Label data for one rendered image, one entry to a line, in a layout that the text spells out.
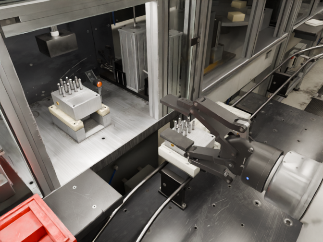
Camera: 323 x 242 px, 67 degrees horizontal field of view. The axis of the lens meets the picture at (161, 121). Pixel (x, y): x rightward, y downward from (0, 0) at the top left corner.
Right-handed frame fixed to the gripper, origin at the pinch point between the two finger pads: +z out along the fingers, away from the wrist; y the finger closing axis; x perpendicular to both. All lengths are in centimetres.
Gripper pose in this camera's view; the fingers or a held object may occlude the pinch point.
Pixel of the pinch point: (174, 120)
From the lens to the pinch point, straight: 49.5
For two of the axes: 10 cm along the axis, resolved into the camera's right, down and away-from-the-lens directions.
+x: -6.6, 4.6, -5.9
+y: 0.0, -7.9, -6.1
